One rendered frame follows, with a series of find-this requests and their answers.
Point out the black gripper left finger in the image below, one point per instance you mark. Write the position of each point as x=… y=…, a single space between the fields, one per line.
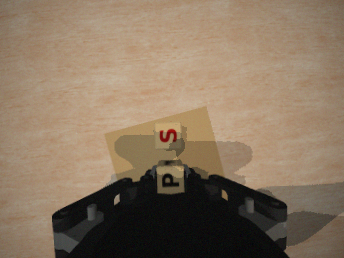
x=71 y=223

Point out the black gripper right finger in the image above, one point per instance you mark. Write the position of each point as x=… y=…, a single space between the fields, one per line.
x=268 y=213

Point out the tan square mat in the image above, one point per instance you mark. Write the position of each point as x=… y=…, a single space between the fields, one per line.
x=132 y=149

